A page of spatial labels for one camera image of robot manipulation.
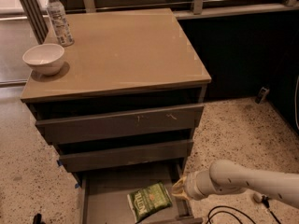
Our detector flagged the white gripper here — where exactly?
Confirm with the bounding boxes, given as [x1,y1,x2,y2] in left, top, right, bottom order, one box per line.
[172,171,215,201]

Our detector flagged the small black floor device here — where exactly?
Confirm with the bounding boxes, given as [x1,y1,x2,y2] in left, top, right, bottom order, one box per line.
[255,87,270,104]

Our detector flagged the green jalapeno chip bag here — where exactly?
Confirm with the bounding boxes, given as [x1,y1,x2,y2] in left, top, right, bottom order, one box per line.
[127,182,172,223]

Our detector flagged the grey open bottom drawer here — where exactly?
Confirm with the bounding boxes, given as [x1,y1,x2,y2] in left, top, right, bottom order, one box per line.
[81,161,203,224]

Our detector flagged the grey top drawer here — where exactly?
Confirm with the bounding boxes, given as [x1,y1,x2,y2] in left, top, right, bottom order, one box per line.
[36,104,204,144]

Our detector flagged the grey drawer cabinet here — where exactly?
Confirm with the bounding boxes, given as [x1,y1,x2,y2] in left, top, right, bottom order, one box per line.
[20,8,212,179]

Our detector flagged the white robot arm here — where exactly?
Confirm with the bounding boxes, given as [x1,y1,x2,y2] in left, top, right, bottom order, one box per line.
[172,160,299,208]

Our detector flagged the black object bottom left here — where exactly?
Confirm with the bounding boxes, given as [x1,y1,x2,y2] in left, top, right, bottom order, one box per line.
[33,214,42,224]

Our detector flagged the blue tape pieces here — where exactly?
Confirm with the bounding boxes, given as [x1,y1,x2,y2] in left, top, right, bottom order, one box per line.
[56,160,80,189]

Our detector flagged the white ceramic bowl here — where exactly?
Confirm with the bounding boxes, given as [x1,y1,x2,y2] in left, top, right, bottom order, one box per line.
[22,43,64,76]

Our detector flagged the clear plastic water bottle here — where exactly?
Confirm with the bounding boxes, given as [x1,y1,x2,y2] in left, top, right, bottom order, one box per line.
[46,0,74,47]

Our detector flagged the white power strip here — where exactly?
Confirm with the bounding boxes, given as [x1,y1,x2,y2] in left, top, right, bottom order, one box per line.
[253,192,268,203]

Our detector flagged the grey middle drawer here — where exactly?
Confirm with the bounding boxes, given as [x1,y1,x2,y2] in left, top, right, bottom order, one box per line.
[60,139,193,173]

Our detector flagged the black cable on floor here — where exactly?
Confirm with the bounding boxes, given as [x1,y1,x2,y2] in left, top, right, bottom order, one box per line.
[205,199,283,224]

